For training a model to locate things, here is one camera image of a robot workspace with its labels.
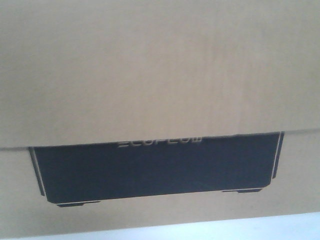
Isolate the brown cardboard box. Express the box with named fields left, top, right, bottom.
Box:
left=0, top=0, right=320, bottom=239

